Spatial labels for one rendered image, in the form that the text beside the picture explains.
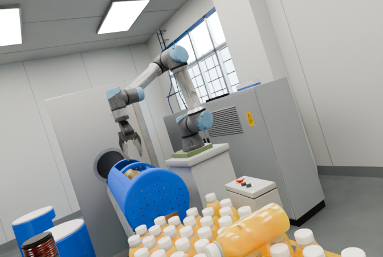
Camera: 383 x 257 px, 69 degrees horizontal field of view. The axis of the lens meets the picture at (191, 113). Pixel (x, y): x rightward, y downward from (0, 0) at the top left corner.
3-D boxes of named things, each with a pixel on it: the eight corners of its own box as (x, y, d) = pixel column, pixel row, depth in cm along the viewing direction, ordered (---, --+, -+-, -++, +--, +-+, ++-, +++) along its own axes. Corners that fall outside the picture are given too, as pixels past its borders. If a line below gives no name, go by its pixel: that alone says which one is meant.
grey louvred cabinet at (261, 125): (214, 188, 480) (188, 109, 477) (327, 205, 296) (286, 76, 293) (188, 202, 452) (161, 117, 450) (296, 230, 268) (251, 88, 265)
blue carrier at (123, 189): (153, 188, 204) (139, 152, 203) (199, 218, 122) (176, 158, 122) (115, 205, 193) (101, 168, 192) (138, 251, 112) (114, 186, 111)
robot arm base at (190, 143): (195, 144, 193) (191, 131, 192) (209, 143, 181) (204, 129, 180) (178, 152, 183) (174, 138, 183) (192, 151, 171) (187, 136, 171)
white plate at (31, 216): (27, 221, 191) (28, 223, 191) (60, 203, 217) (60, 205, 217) (3, 225, 202) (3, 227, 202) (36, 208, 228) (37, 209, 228)
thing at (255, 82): (244, 90, 315) (242, 84, 315) (261, 84, 296) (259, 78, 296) (237, 92, 308) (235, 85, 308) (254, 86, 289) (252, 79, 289)
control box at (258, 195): (251, 198, 114) (244, 174, 114) (284, 209, 96) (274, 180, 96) (231, 208, 111) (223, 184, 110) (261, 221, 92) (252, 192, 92)
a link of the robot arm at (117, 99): (123, 85, 137) (108, 88, 132) (130, 106, 137) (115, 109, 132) (117, 89, 143) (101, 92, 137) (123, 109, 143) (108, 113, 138)
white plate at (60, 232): (82, 214, 161) (82, 216, 161) (29, 236, 150) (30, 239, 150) (84, 227, 136) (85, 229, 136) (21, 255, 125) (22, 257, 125)
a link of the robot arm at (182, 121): (190, 131, 190) (184, 113, 189) (203, 129, 180) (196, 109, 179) (176, 137, 182) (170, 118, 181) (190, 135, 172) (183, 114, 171)
